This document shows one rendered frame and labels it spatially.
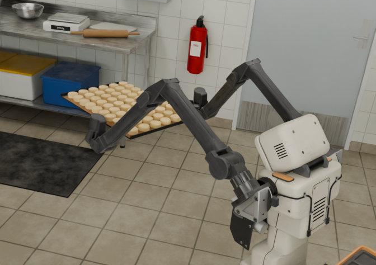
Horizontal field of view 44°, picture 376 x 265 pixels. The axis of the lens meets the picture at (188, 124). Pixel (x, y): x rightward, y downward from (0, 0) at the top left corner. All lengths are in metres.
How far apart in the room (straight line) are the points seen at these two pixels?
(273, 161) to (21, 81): 3.08
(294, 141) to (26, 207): 2.22
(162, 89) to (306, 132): 0.51
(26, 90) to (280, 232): 3.06
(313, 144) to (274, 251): 0.43
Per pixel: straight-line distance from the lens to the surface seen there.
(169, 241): 3.03
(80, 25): 3.99
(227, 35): 4.21
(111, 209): 3.27
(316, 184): 1.58
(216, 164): 1.50
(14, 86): 4.35
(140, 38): 3.95
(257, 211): 1.48
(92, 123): 1.96
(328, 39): 4.22
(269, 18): 4.18
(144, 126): 2.06
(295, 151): 1.51
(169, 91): 1.62
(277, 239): 1.73
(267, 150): 1.56
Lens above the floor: 1.94
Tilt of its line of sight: 25 degrees down
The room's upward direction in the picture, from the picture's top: 6 degrees clockwise
